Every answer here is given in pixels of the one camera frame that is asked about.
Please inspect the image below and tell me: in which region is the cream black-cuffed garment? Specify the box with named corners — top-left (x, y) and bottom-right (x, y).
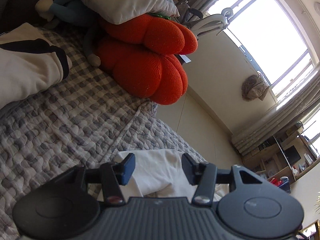
top-left (1, 23), bottom-right (72, 111)

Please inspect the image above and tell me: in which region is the wooden desk shelf unit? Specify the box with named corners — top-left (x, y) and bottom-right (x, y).
top-left (242, 121), bottom-right (319, 193)

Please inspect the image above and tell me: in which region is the beige patterned curtain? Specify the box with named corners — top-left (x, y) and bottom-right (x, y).
top-left (231, 65), bottom-right (319, 156)

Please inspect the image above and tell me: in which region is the grey checked quilted bedspread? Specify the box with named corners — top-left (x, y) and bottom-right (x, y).
top-left (1, 29), bottom-right (203, 239)

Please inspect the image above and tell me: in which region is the white Winnie the Pooh sweatshirt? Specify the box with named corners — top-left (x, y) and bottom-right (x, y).
top-left (113, 148), bottom-right (226, 202)

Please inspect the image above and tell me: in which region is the white office chair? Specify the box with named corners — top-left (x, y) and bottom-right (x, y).
top-left (181, 8), bottom-right (234, 39)

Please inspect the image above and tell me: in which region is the teal plush doll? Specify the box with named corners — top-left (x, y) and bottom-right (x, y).
top-left (35, 0), bottom-right (101, 67)

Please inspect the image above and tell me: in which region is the grey hat on wall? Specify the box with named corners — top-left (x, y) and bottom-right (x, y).
top-left (241, 72), bottom-right (270, 101)

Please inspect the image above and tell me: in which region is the white paper on sofa arm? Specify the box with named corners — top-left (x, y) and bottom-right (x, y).
top-left (177, 55), bottom-right (191, 64)

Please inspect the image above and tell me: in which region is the black computer monitor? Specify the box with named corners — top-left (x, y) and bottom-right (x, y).
top-left (284, 145), bottom-right (301, 166)

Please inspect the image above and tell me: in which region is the red flower-shaped plush cushion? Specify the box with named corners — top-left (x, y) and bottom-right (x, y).
top-left (95, 14), bottom-right (198, 105)

